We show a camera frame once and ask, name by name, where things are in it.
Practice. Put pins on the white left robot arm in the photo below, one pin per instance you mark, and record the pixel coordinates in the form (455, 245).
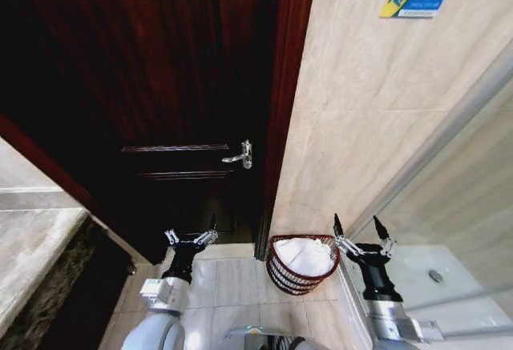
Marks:
(160, 326)

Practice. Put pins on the beige marble vanity counter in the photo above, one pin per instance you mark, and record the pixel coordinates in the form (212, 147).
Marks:
(32, 226)

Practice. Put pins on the white robot front shell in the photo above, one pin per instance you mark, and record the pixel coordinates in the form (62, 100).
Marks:
(248, 334)

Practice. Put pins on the white cloth hamper liner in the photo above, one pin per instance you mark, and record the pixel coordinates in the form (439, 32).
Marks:
(304, 258)

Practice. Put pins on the glass shower partition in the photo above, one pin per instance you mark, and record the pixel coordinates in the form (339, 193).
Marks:
(461, 166)

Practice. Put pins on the round metal shower drain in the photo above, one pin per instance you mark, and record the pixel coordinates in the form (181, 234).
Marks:
(435, 275)

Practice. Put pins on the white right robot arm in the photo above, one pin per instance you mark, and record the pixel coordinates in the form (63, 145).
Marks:
(390, 326)

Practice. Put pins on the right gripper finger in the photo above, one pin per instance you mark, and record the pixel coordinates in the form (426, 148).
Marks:
(384, 240)
(340, 238)

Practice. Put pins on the dark vanity cabinet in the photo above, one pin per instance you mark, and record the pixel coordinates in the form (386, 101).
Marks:
(96, 294)

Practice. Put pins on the dark wooden door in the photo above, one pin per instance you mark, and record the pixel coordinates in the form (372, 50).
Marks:
(160, 65)

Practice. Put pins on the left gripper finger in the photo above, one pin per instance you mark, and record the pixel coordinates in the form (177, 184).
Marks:
(205, 238)
(171, 237)

